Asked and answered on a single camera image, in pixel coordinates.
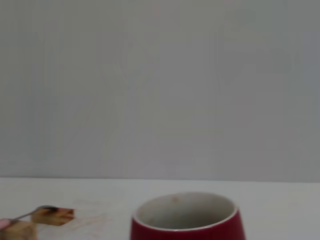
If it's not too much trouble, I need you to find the red ceramic cup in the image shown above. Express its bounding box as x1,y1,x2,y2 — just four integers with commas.
129,191,247,240

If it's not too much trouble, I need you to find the pink handled metal spoon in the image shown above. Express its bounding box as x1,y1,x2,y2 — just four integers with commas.
0,205,57,230

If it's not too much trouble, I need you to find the orange stained wooden block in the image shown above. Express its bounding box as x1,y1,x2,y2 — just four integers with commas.
31,207,75,227

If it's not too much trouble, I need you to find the pale notched wooden block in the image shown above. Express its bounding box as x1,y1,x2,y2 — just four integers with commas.
0,221,38,240

